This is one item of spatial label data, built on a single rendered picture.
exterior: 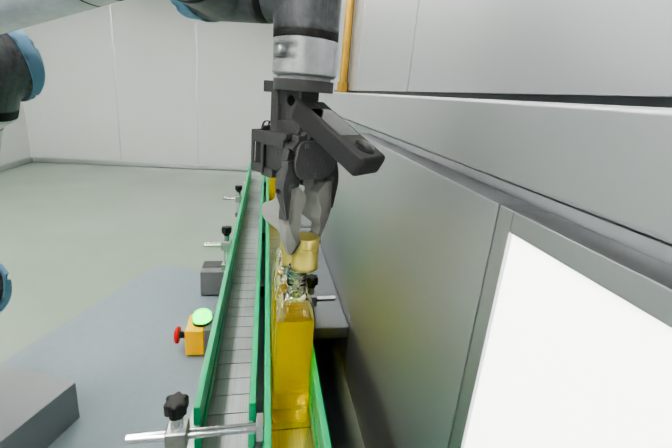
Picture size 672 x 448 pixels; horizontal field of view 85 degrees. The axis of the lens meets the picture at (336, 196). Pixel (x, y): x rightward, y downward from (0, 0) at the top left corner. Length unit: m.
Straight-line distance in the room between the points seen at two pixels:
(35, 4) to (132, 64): 6.24
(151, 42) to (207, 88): 1.00
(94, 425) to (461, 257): 0.78
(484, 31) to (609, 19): 0.14
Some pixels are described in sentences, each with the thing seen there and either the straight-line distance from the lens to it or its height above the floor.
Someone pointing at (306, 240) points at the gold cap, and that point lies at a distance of 0.46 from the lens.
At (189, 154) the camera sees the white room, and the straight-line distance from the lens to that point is 6.57.
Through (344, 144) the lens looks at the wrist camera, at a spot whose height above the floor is 1.34.
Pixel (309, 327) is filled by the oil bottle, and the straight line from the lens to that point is 0.57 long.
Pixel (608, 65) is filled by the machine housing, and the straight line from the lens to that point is 0.29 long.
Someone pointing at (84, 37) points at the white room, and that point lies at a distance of 6.90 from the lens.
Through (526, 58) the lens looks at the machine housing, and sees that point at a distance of 0.35.
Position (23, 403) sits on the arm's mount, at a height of 0.83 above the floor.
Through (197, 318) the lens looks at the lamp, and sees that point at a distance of 0.98.
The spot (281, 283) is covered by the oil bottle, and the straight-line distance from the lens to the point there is 0.61.
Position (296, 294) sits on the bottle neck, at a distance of 0.56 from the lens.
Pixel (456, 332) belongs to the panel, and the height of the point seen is 1.19.
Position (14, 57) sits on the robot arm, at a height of 1.40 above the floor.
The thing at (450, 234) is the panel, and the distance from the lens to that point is 0.36.
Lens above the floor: 1.39
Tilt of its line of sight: 15 degrees down
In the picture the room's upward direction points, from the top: 5 degrees clockwise
